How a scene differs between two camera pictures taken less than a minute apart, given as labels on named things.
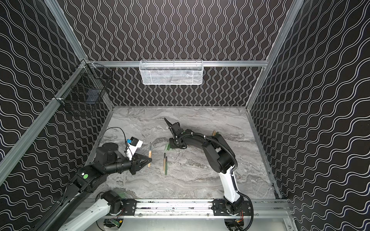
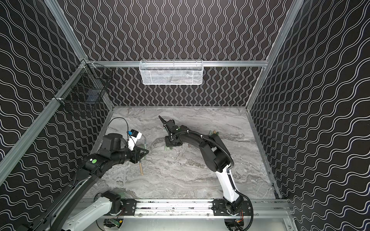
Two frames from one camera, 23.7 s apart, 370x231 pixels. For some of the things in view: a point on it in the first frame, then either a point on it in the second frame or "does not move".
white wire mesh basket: [169, 72] does not move
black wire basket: [83, 92] does not move
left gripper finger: [140, 158] to [138, 150]
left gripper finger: [142, 163] to [142, 154]
